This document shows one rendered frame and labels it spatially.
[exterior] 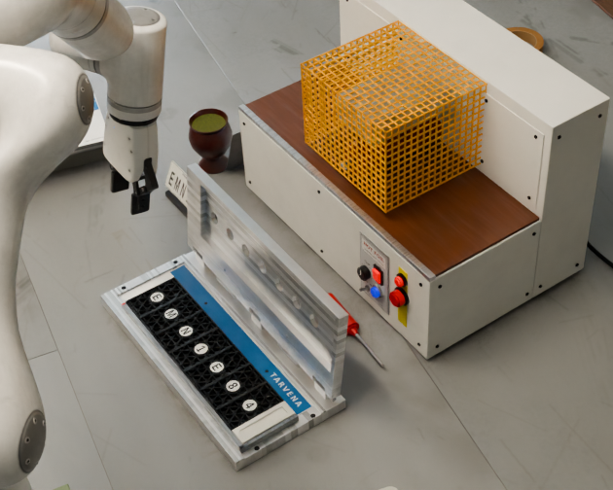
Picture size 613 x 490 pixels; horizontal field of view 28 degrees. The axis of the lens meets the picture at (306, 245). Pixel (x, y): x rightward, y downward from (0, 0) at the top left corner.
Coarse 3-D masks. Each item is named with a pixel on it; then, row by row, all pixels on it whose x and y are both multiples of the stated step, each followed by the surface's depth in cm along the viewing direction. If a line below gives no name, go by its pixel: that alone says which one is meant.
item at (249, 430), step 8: (272, 408) 191; (280, 408) 191; (288, 408) 191; (256, 416) 190; (264, 416) 190; (272, 416) 190; (280, 416) 190; (288, 416) 190; (248, 424) 189; (256, 424) 189; (264, 424) 189; (272, 424) 189; (240, 432) 188; (248, 432) 188; (256, 432) 188; (240, 440) 187; (248, 440) 187
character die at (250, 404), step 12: (264, 384) 194; (240, 396) 193; (252, 396) 193; (264, 396) 193; (276, 396) 193; (228, 408) 191; (240, 408) 191; (252, 408) 191; (264, 408) 191; (228, 420) 190; (240, 420) 189
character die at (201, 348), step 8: (216, 328) 204; (200, 336) 202; (208, 336) 203; (216, 336) 203; (224, 336) 203; (192, 344) 202; (200, 344) 201; (208, 344) 201; (216, 344) 202; (224, 344) 201; (232, 344) 201; (176, 352) 200; (184, 352) 201; (192, 352) 200; (200, 352) 200; (208, 352) 200; (216, 352) 201; (176, 360) 199; (184, 360) 199; (192, 360) 200; (200, 360) 200; (184, 368) 198
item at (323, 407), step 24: (168, 264) 216; (192, 264) 216; (120, 288) 213; (216, 288) 212; (120, 312) 208; (240, 312) 208; (144, 336) 204; (264, 336) 203; (288, 360) 200; (168, 384) 198; (312, 384) 196; (192, 408) 193; (312, 408) 192; (336, 408) 193; (216, 432) 189; (288, 432) 189; (240, 456) 186
